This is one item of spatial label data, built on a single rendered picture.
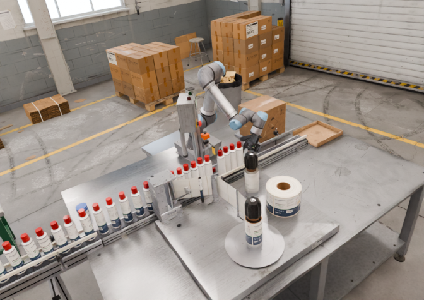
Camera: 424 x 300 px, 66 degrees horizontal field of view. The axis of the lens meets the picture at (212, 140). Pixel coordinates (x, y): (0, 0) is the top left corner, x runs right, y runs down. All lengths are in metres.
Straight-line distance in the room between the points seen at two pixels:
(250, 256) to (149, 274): 0.52
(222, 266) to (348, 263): 1.19
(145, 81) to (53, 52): 2.33
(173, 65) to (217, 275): 4.40
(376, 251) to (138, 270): 1.73
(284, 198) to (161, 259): 0.74
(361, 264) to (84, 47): 6.29
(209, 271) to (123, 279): 0.44
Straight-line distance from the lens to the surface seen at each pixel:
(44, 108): 6.14
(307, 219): 1.93
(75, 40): 7.26
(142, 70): 5.33
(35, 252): 1.97
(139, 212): 2.02
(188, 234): 1.87
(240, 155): 2.22
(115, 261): 1.92
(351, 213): 2.09
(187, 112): 1.90
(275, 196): 1.84
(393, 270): 2.99
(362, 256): 2.72
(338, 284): 2.52
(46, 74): 7.18
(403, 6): 5.89
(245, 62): 5.79
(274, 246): 1.77
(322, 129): 2.89
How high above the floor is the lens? 2.21
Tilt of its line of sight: 30 degrees down
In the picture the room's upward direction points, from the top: 6 degrees counter-clockwise
